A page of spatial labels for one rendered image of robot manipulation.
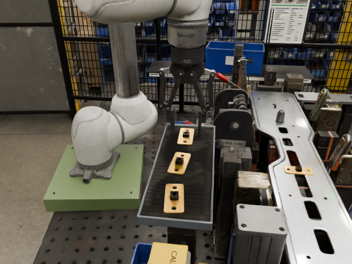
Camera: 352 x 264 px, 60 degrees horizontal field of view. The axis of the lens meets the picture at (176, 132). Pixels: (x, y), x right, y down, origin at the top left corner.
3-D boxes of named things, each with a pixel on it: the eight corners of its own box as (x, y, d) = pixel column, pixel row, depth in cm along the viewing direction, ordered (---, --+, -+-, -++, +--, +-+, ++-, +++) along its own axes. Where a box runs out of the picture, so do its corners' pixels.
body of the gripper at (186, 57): (166, 47, 67) (167, 87, 72) (205, 48, 66) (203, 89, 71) (171, 40, 74) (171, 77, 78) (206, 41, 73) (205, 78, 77)
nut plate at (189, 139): (191, 145, 78) (191, 141, 78) (177, 144, 79) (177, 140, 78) (194, 129, 85) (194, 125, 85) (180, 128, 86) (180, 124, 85)
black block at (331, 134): (327, 199, 128) (346, 140, 114) (300, 197, 129) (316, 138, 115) (321, 187, 135) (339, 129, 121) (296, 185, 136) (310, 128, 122)
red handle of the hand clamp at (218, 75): (248, 94, 132) (218, 73, 129) (244, 97, 133) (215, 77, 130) (246, 90, 136) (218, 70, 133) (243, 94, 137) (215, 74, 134)
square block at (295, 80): (291, 141, 169) (305, 78, 151) (276, 140, 170) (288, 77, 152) (288, 133, 176) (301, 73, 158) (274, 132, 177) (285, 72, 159)
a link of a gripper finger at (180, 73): (185, 73, 71) (179, 70, 71) (168, 112, 77) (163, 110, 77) (186, 67, 75) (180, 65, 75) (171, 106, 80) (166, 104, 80)
